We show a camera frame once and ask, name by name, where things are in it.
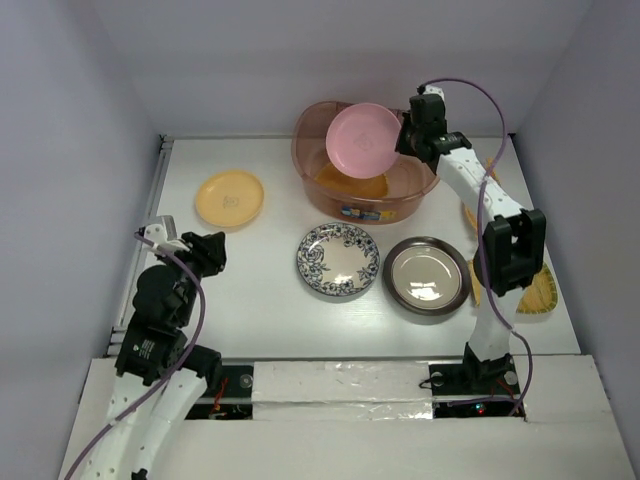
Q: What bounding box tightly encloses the blue floral ceramic plate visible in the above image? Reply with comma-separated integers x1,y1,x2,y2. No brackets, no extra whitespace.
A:
296,222,381,298

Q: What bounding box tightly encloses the translucent brown plastic bin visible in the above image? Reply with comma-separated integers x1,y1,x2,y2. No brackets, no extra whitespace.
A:
291,101,439,225

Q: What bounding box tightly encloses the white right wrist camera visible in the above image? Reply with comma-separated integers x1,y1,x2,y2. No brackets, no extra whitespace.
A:
417,85,445,101

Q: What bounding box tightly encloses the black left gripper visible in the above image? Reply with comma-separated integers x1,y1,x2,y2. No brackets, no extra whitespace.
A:
157,230,226,324

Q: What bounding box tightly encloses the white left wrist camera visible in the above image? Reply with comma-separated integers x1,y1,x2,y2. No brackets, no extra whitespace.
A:
136,215,182,252

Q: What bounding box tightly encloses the leaf shaped yellow dish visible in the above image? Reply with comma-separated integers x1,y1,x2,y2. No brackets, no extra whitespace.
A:
463,157,494,235

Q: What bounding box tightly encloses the white foam board front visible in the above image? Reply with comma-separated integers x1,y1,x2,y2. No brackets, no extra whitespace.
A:
60,355,636,479

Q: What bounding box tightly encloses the round yellow plastic plate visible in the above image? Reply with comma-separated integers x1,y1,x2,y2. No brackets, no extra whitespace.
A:
195,169,265,228

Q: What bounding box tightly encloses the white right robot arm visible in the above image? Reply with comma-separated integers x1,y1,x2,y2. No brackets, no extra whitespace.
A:
396,86,546,392

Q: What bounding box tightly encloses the dark rimmed beige plate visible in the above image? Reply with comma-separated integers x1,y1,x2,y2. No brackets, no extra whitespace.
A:
382,236,472,318

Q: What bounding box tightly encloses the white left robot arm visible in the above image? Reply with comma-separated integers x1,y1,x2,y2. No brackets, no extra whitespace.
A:
65,223,227,479

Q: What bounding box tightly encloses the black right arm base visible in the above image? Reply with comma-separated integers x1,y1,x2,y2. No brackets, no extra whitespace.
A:
418,344,526,417

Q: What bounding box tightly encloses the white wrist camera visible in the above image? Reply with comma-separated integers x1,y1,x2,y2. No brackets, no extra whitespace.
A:
136,215,182,252
417,85,445,101

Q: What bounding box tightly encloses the rectangular woven bamboo tray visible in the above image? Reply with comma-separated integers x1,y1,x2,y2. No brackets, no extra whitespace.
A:
467,258,558,316

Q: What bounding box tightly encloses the triangular woven bamboo plate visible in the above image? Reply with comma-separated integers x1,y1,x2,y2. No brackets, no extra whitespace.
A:
314,163,388,199

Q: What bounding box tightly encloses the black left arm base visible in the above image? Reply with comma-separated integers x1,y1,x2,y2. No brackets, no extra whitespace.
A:
186,364,254,420

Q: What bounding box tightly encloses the round pink plastic plate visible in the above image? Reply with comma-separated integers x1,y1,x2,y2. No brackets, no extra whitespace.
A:
325,103,401,179

